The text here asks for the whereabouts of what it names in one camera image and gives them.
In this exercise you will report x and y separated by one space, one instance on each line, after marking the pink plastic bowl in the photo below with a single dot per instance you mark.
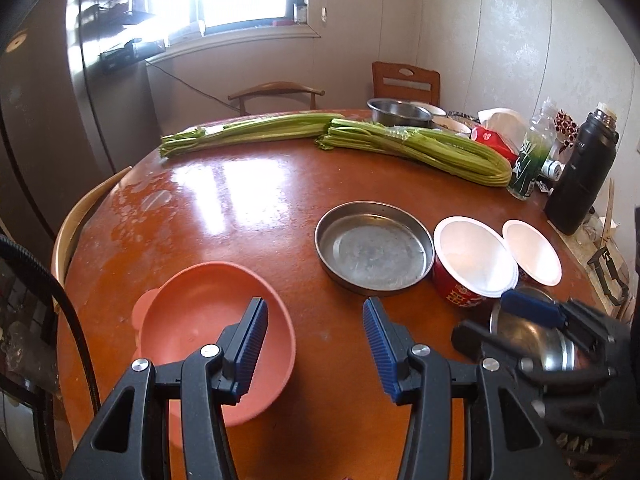
200 310

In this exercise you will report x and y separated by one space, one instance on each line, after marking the small jar on sill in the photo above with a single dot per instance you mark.
300 12

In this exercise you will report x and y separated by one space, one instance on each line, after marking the long thin celery bunch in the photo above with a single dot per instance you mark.
250 130

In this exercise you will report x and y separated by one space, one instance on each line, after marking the shiny steel bowl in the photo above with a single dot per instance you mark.
515 335

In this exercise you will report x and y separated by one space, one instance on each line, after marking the wooden chair with slotted backrest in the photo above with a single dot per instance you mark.
405 80

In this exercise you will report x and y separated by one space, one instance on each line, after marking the steel basin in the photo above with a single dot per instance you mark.
400 110

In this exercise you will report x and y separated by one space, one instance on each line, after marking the ceramic bowl with food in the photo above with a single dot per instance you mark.
452 125

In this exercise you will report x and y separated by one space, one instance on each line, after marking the round metal plate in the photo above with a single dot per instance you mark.
375 250

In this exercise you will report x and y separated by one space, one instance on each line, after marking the light wooden chair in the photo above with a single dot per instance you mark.
75 220

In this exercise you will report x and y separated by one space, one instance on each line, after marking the black thermos flask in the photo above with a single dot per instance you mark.
580 175

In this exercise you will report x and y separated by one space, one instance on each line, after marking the white ceramic bowl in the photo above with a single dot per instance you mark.
435 108

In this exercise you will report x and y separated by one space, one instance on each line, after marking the black metal bracket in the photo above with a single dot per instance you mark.
607 280

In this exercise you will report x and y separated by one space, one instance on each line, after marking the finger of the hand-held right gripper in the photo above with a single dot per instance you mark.
470 337
530 307

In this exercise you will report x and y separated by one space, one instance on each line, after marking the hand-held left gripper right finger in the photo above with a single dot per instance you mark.
377 350

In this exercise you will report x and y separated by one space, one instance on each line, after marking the clear plastic bottle green label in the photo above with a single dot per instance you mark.
530 160

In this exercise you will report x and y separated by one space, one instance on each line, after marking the red white patterned pack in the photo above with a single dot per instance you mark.
566 127

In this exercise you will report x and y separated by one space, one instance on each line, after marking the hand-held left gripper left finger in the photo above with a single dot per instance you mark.
252 345

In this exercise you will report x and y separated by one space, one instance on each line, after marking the printed paper sheet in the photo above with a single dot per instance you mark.
580 249

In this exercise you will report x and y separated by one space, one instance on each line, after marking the small white bottle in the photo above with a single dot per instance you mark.
552 169

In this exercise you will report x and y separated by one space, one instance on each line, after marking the large red paper bowl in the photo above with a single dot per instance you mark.
470 255

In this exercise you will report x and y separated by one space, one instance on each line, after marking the steel refrigerator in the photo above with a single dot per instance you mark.
50 110

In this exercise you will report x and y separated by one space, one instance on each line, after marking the curved wooden chair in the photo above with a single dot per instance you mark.
275 89

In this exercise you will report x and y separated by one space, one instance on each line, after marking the wooden sticks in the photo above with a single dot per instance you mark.
607 220

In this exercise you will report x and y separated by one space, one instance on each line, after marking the thick celery bunch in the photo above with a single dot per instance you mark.
425 150

